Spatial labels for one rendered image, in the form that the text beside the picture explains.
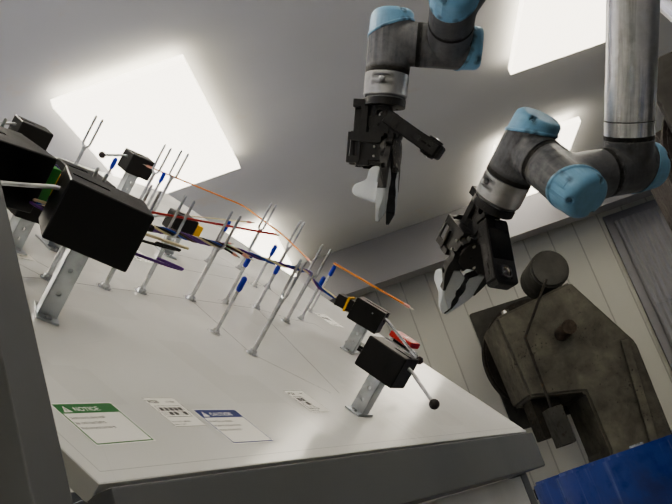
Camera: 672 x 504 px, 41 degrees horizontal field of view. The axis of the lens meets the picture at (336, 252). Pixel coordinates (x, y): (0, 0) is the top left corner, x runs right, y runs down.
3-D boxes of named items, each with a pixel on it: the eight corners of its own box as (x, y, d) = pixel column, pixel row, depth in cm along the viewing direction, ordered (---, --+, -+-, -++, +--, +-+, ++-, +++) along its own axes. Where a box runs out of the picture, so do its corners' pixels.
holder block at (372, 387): (406, 452, 112) (445, 384, 111) (333, 399, 118) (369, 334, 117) (419, 450, 117) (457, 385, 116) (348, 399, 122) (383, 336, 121)
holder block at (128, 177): (80, 176, 175) (101, 136, 174) (127, 195, 183) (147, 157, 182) (89, 184, 172) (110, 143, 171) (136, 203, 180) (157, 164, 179)
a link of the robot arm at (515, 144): (541, 124, 130) (507, 99, 136) (507, 189, 135) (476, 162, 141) (577, 132, 135) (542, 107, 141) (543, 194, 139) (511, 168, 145)
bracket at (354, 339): (351, 355, 150) (365, 329, 150) (339, 347, 151) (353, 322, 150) (357, 352, 155) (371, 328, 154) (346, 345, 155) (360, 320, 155)
